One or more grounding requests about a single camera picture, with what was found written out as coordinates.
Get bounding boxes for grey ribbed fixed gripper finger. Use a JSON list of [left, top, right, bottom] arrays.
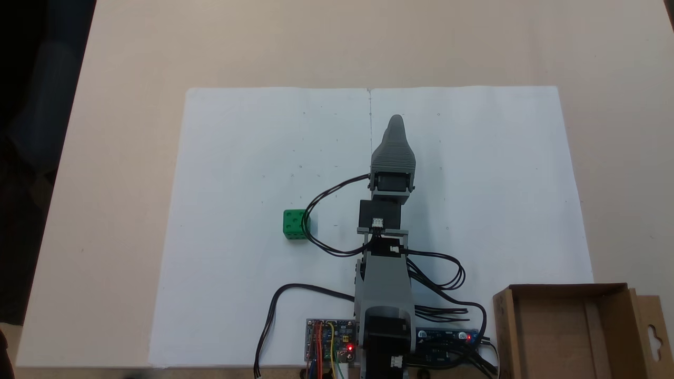
[[370, 115, 417, 174]]

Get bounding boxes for green dice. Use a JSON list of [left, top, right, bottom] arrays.
[[283, 209, 311, 241]]

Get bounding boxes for white paper sheet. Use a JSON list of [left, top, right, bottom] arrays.
[[148, 86, 594, 368]]

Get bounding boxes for blue circuit board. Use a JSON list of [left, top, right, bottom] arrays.
[[415, 327, 481, 364]]

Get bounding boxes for brown cardboard box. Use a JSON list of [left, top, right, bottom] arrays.
[[492, 283, 674, 379]]

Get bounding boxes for black looped gripper cable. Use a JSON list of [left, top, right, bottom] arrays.
[[301, 175, 375, 258]]

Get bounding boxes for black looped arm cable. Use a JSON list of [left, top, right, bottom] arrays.
[[403, 248, 467, 292]]

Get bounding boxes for short black cable bunch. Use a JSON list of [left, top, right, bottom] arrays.
[[415, 304, 472, 322]]

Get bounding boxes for black cable to blue board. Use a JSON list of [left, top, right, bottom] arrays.
[[407, 258, 501, 379]]

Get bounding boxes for circuit board with coloured wires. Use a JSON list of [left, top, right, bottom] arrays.
[[305, 318, 359, 365]]

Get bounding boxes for long black power cable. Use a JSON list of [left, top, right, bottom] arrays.
[[254, 283, 358, 378]]

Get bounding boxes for yellow wire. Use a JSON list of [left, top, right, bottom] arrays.
[[327, 322, 339, 379]]

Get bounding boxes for orange wire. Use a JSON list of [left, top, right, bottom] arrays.
[[312, 321, 323, 379]]

